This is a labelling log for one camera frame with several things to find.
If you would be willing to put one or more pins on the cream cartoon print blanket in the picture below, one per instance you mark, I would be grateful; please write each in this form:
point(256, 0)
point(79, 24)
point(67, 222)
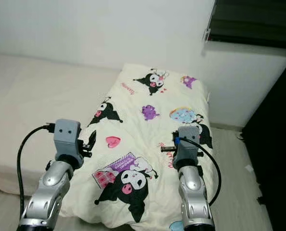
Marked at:
point(152, 120)

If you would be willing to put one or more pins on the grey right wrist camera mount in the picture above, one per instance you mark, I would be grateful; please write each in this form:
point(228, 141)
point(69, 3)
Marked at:
point(188, 144)

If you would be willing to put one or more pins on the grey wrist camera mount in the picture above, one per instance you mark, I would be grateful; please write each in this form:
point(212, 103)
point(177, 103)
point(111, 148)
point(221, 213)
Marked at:
point(68, 137)
point(188, 144)

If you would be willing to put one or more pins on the black wardrobe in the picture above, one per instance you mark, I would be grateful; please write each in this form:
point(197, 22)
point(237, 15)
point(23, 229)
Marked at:
point(278, 144)

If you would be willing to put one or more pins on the small white floor scrap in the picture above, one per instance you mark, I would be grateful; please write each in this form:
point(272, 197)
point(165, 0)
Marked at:
point(249, 168)

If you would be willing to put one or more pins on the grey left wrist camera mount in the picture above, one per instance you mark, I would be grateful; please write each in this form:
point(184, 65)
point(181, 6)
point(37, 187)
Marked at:
point(68, 137)

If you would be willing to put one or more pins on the bed with beige sheet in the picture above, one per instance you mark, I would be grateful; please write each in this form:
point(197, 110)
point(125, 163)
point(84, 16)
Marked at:
point(37, 106)

